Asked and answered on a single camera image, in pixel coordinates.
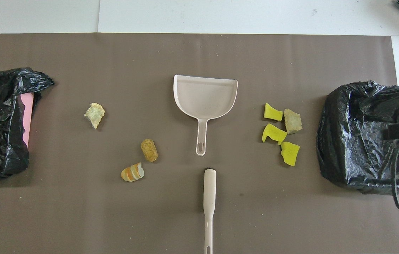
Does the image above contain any tan sponge chunk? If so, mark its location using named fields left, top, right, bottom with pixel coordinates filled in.
left=284, top=109, right=303, bottom=135

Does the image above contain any brown paper table mat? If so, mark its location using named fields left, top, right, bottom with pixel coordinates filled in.
left=0, top=34, right=399, bottom=254

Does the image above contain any beige brush with black bristles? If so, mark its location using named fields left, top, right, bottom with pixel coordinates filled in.
left=203, top=169, right=217, bottom=254

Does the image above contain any pale pink plastic dustpan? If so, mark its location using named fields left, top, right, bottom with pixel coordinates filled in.
left=173, top=74, right=238, bottom=156

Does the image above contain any yellow sponge piece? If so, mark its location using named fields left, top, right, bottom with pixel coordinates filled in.
left=262, top=123, right=287, bottom=145
left=280, top=141, right=300, bottom=167
left=264, top=103, right=284, bottom=122

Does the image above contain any black bag lined bin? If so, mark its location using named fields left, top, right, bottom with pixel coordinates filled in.
left=317, top=81, right=399, bottom=195

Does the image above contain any brown oval bread roll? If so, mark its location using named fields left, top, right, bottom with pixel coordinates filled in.
left=141, top=139, right=158, bottom=163

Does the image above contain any pale crusty bread chunk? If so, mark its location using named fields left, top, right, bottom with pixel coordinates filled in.
left=84, top=103, right=105, bottom=129

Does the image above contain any pink box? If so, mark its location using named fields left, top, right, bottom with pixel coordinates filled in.
left=20, top=92, right=35, bottom=147

